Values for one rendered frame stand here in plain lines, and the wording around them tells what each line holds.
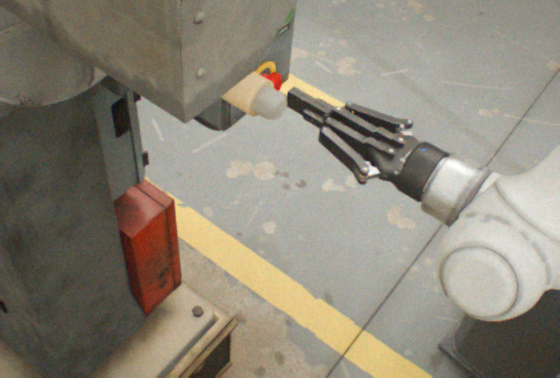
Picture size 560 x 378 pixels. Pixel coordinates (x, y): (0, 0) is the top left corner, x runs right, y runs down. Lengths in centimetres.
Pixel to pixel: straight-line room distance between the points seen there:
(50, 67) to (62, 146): 33
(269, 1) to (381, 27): 245
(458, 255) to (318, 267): 131
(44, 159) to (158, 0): 71
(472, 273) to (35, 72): 45
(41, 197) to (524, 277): 68
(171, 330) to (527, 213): 98
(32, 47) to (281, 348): 130
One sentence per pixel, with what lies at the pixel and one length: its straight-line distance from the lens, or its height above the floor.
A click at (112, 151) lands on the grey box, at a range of 112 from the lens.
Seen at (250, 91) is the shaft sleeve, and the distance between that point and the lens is 51.
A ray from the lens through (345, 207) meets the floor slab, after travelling 205.
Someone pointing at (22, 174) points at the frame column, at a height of 91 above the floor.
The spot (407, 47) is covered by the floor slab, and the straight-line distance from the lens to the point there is 269.
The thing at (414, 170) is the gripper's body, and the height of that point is 100.
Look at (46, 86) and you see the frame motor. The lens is 67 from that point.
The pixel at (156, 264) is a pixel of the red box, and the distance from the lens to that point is 135.
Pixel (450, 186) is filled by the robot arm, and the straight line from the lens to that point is 82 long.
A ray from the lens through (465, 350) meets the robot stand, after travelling 181.
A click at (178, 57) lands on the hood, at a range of 28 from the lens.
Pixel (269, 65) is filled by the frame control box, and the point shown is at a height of 100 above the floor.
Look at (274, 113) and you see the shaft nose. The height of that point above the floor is 125.
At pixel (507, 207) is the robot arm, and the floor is 113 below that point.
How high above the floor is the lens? 161
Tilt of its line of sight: 49 degrees down
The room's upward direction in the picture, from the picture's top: 6 degrees clockwise
